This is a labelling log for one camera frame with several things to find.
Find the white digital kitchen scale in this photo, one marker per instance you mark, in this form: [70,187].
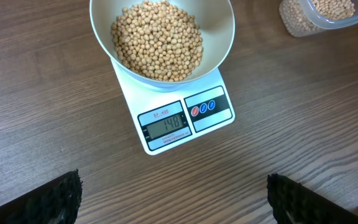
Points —
[166,117]

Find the clear plastic container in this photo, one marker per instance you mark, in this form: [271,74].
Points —
[342,23]

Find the soybeans pile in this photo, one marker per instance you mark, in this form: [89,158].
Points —
[304,18]

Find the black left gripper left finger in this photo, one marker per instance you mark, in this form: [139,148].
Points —
[57,201]

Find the soybeans in bowl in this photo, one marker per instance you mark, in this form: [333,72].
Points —
[158,40]

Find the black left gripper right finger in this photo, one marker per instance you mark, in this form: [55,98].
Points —
[291,202]

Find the white bowl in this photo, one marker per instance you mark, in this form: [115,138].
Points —
[217,26]

